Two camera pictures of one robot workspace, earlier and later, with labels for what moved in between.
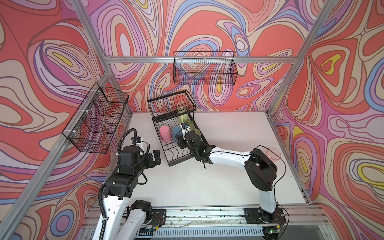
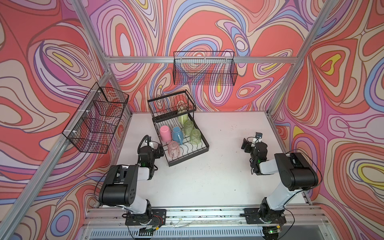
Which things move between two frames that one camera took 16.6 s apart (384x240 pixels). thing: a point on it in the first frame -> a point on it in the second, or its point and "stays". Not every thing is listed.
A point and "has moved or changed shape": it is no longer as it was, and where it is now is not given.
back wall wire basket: (206, 68) stays
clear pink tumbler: (273, 157) has moved or changed shape
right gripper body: (184, 144) -> (248, 148)
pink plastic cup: (165, 133) stays
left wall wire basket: (93, 127) stays
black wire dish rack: (172, 113) stays
